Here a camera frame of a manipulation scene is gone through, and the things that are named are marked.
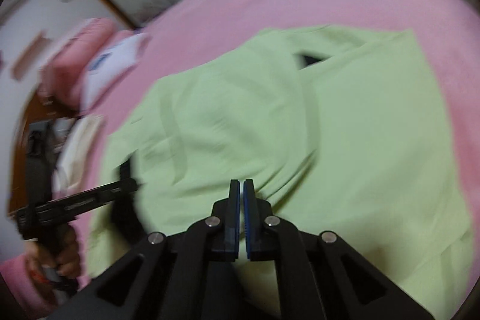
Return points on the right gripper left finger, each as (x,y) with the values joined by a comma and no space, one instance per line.
(163,277)

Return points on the person's left hand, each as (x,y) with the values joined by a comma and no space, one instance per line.
(61,256)

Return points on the white pillow with blue print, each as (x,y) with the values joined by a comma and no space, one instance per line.
(106,68)

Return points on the folded cream garment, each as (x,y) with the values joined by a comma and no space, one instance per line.
(71,166)

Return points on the wooden bed headboard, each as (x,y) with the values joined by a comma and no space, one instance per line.
(34,110)

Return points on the wooden wall shelf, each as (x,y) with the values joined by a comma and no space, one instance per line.
(29,55)

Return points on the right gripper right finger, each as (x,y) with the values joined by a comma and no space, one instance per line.
(320,276)

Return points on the light green hooded jacket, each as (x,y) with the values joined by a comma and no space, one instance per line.
(339,128)

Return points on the folded pink quilt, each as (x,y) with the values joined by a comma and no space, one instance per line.
(61,78)

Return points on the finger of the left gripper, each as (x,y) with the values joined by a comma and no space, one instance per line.
(81,203)

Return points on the pink plush bed cover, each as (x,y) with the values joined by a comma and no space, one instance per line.
(196,32)

